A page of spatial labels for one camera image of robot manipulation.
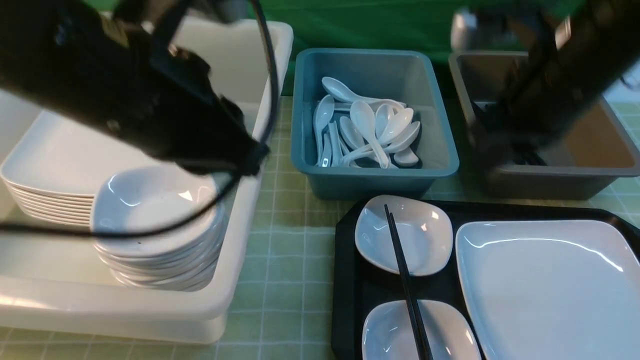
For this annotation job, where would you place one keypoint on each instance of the black serving tray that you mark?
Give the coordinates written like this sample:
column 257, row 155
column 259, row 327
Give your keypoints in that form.
column 358, row 286

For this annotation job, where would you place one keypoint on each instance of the green backdrop cloth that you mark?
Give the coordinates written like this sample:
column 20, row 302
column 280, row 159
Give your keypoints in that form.
column 420, row 25

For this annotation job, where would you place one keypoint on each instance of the stack of white plates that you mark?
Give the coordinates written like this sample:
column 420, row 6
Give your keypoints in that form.
column 58, row 208

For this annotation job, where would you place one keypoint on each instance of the large white rice plate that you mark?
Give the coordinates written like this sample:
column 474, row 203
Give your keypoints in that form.
column 550, row 290

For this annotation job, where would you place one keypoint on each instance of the white soup spoon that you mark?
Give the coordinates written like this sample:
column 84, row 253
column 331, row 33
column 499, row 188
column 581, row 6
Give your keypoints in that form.
column 395, row 126
column 323, row 114
column 405, row 158
column 343, row 93
column 363, row 118

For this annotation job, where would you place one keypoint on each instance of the teal plastic bin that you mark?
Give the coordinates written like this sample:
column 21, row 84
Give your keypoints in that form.
column 400, row 75

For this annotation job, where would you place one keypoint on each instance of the white soup spoon top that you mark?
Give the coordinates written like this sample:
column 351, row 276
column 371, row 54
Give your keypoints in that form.
column 343, row 93

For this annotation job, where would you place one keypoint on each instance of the large white plastic tub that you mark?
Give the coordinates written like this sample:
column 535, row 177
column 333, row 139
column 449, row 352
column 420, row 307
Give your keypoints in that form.
column 58, row 284

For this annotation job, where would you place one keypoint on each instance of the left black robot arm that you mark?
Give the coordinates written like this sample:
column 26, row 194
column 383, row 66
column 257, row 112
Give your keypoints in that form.
column 122, row 75

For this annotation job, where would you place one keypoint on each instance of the stack of white bowls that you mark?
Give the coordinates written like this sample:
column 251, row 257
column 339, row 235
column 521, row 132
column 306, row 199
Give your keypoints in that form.
column 183, row 261

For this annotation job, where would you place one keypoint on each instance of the white bowl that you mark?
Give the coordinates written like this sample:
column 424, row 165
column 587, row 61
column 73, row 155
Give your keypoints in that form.
column 147, row 198
column 387, row 333
column 425, row 232

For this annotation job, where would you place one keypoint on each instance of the green checkered tablecloth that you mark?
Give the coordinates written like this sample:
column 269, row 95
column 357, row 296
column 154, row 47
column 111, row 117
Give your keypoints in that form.
column 282, row 302

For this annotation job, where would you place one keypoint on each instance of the brown plastic bin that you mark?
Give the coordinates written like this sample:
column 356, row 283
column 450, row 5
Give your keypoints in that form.
column 594, row 153

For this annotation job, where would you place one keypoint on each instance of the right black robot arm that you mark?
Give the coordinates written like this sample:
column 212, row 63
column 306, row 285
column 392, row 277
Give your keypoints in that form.
column 569, row 65

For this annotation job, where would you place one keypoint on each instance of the top square white plate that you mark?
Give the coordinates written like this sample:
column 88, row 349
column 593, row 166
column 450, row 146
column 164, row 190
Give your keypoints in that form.
column 58, row 155

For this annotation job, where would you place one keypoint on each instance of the white soup spoon left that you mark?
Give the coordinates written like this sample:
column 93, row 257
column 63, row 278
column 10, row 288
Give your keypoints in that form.
column 323, row 114

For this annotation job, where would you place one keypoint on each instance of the black chopstick pair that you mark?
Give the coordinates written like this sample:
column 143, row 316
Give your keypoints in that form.
column 421, row 340

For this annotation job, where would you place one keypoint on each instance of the white soup spoon lower right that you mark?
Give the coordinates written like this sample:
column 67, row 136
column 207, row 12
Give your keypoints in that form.
column 405, row 158

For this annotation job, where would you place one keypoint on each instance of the white soup spoon centre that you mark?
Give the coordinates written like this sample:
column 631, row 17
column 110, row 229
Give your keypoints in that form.
column 363, row 118

